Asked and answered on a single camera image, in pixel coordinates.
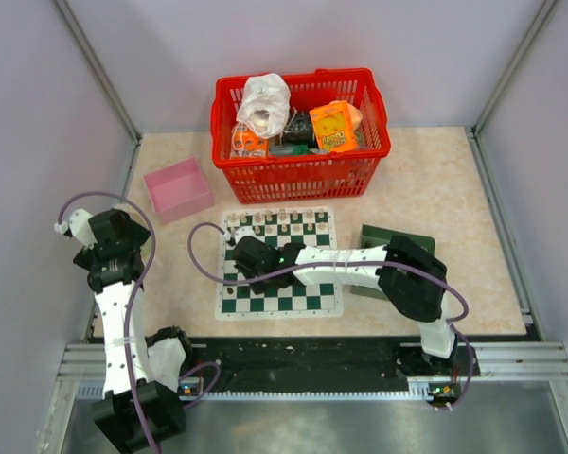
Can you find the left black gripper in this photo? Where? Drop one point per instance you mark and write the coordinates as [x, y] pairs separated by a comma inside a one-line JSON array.
[[85, 258]]

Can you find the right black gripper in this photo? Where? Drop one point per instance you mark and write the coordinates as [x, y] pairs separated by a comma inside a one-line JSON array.
[[242, 258]]

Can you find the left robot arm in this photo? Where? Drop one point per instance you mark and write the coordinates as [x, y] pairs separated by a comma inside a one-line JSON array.
[[140, 391]]

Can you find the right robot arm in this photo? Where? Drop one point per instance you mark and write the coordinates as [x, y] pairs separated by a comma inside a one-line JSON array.
[[410, 278]]

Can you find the green white chess board mat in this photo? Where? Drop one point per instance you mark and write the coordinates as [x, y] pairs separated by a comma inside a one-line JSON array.
[[312, 226]]

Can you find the pink plastic box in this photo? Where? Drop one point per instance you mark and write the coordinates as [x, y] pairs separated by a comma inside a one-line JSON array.
[[178, 191]]

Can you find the small orange patterned box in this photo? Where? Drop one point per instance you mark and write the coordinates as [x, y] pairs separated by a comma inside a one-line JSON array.
[[245, 144]]

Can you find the green tray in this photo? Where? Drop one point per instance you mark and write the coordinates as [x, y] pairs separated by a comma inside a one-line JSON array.
[[372, 236]]

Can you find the red plastic shopping basket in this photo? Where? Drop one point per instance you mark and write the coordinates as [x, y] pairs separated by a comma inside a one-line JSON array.
[[305, 177]]

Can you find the white crumpled plastic bag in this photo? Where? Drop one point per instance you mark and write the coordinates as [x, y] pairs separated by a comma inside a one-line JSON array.
[[265, 105]]

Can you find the orange snack box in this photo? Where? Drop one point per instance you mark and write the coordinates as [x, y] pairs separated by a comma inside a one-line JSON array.
[[334, 126]]

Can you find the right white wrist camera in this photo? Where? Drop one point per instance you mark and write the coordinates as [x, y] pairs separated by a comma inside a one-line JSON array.
[[235, 234]]

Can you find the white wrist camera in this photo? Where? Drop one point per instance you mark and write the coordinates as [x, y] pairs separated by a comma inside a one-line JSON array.
[[76, 226], [235, 234]]

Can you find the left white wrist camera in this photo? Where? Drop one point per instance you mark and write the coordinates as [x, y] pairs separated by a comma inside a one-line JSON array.
[[76, 226]]

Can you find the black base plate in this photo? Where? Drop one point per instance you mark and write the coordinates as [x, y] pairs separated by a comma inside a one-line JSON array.
[[323, 364]]

